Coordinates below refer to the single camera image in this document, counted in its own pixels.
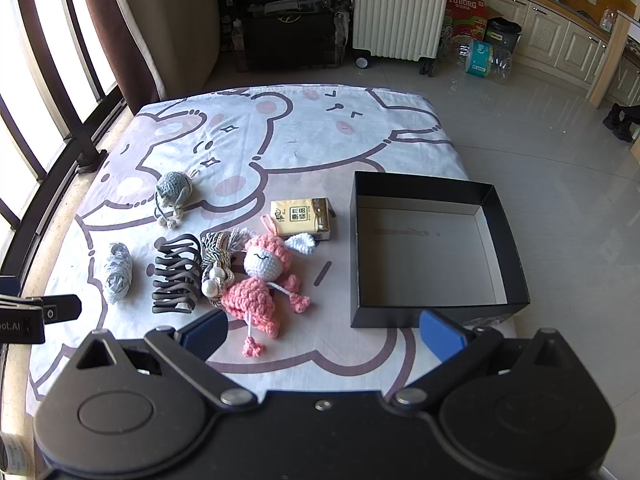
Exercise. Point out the red cardboard box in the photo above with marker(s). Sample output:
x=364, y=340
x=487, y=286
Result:
x=467, y=10

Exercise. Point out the wooden table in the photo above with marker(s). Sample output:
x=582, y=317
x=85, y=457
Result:
x=607, y=60

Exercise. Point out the black cardboard box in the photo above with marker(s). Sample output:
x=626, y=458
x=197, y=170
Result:
x=435, y=255

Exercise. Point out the black luggage bag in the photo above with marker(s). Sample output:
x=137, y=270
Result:
x=290, y=25

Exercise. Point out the dark drink bottle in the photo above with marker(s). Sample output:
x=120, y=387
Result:
x=238, y=35

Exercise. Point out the pack of water bottles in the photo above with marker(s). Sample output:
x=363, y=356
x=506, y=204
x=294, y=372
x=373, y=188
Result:
x=480, y=57

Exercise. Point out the clear plastic bottle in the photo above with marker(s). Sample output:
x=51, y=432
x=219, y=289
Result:
x=607, y=19

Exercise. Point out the cream kitchen cabinets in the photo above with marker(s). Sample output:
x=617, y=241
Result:
x=550, y=30

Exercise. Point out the black window railing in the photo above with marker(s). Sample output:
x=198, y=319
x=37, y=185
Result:
x=45, y=110

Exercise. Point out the yellow tissue packet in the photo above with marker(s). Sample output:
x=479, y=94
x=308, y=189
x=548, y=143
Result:
x=302, y=217

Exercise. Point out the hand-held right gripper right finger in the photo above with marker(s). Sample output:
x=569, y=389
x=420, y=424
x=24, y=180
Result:
x=442, y=335

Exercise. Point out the black trash bin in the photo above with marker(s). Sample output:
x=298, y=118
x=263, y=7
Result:
x=502, y=35

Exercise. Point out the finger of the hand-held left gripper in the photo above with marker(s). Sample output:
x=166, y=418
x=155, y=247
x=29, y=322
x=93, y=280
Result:
x=62, y=309

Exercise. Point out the black hair claw clip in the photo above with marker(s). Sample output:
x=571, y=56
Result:
x=172, y=275

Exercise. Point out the white oil radiator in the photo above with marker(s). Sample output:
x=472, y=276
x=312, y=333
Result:
x=400, y=7

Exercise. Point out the black shoes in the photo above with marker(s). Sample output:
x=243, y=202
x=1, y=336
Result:
x=620, y=122

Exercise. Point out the blue crochet doll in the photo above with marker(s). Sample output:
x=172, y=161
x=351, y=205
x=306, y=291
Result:
x=172, y=191

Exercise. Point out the pink crochet doll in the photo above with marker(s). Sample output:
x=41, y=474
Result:
x=265, y=285

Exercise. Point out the brown curtain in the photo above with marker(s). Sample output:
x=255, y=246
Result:
x=140, y=25

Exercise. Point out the bear printed blanket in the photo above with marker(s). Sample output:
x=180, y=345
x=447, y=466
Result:
x=310, y=145

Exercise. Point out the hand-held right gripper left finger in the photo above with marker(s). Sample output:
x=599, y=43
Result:
x=205, y=334

